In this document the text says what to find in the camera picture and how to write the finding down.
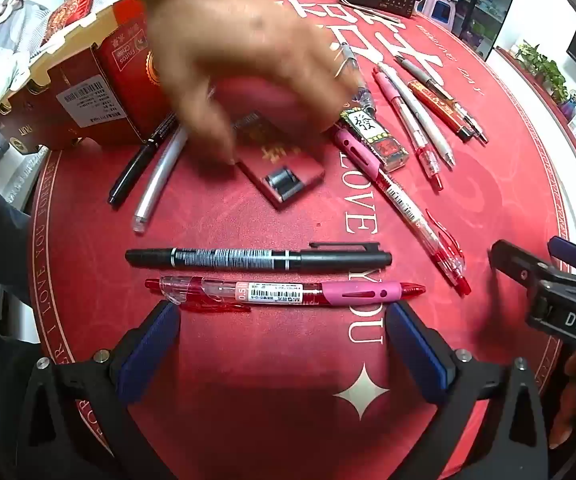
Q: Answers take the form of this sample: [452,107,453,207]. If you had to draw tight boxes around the silver pen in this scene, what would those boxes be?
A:
[133,127,189,235]

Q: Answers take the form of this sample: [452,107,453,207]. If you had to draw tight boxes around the green potted plants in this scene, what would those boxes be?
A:
[515,42,568,105]

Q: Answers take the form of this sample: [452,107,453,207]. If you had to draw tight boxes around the red cardboard box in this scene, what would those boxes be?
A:
[0,0,186,156]

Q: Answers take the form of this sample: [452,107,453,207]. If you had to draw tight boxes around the black marker pen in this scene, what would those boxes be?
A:
[125,241,393,273]

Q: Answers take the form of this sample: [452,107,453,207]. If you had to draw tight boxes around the black capped pen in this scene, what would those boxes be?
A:
[108,112,179,208]

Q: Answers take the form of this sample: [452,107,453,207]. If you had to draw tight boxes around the pink translucent pen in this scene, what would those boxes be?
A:
[372,67,443,191]

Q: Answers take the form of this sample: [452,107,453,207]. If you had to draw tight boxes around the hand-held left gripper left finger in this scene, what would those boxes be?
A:
[15,300,181,480]

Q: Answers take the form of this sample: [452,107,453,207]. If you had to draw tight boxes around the red embroidered cushion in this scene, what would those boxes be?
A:
[43,0,103,43]

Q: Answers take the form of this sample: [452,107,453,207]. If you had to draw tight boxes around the grey slim pen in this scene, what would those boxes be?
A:
[395,56,489,143]

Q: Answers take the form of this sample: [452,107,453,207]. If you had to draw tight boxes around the pink plastic stool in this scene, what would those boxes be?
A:
[418,0,461,28]

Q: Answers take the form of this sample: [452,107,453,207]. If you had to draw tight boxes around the grey striped blanket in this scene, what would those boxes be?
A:
[0,0,51,126]

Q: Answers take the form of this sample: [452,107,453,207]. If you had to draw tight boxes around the black patterned rectangular lighter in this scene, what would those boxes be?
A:
[340,105,412,172]

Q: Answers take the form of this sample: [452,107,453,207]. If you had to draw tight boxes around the red rectangular lighter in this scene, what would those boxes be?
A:
[233,112,325,209]

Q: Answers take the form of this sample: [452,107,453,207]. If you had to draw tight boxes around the glass door cabinet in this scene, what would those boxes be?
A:
[438,0,524,61]

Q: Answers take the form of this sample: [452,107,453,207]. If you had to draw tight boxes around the clear gel pen grey grip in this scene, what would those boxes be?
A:
[340,42,376,111]

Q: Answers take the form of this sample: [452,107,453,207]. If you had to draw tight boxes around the pale blue white pen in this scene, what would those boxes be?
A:
[378,62,456,168]

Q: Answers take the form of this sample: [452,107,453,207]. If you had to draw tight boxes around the red round table mat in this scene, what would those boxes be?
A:
[28,0,576,480]

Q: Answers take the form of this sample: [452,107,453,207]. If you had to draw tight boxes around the red gel pen pink grip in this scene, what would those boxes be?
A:
[145,276,426,313]
[334,127,472,296]

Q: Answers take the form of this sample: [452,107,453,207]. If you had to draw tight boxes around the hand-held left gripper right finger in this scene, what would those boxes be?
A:
[388,300,548,480]

